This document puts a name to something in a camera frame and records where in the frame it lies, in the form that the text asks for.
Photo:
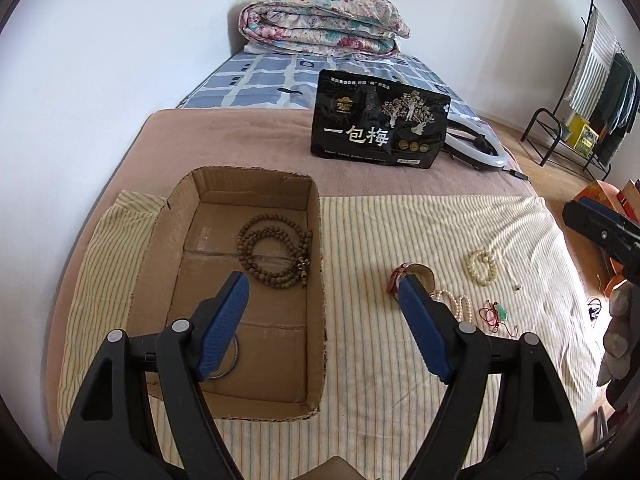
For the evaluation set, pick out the thin blue bangle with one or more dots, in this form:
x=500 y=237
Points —
x=228 y=363

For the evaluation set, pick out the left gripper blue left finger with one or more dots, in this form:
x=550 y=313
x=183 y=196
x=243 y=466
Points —
x=110 y=433

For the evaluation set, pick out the blue plaid bed sheet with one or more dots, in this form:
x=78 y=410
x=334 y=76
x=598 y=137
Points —
x=290 y=81

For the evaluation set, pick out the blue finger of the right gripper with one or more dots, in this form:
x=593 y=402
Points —
x=596 y=212

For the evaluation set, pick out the dark hanging clothes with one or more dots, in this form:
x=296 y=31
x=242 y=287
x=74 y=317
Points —
x=616 y=110

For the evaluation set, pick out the red cord jade pendant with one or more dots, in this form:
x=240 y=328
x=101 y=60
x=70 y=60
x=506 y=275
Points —
x=495 y=316

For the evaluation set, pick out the brown blanket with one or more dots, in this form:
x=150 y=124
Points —
x=171 y=143

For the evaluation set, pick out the black clothes rack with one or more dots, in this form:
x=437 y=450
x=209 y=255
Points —
x=547 y=130

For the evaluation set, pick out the brown wooden prayer beads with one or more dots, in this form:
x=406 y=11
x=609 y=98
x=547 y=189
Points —
x=275 y=251

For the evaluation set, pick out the striped yellow bed cover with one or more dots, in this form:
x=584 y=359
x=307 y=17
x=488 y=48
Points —
x=379 y=399

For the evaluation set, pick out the books on orange table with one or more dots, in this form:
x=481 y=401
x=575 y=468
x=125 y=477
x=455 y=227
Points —
x=629 y=198

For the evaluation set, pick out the striped hanging towel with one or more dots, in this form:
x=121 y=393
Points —
x=593 y=66

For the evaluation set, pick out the red strap wristwatch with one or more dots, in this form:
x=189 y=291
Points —
x=423 y=273

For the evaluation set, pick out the open cardboard box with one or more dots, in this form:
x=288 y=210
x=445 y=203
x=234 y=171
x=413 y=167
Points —
x=192 y=251

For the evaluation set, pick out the gloved right hand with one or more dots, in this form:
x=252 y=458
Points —
x=619 y=370

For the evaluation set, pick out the folded floral quilt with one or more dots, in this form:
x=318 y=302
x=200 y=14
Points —
x=369 y=28

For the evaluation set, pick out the orange covered low table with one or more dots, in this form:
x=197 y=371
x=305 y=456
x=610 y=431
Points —
x=605 y=194

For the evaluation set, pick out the yellow box on rack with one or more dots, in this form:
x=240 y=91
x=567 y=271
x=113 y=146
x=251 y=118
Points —
x=582 y=137

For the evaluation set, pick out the white ring light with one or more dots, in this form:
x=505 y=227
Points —
x=476 y=144

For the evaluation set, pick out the black snack bag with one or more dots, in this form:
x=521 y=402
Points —
x=364 y=118

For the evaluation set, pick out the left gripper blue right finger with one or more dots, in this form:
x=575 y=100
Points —
x=534 y=434

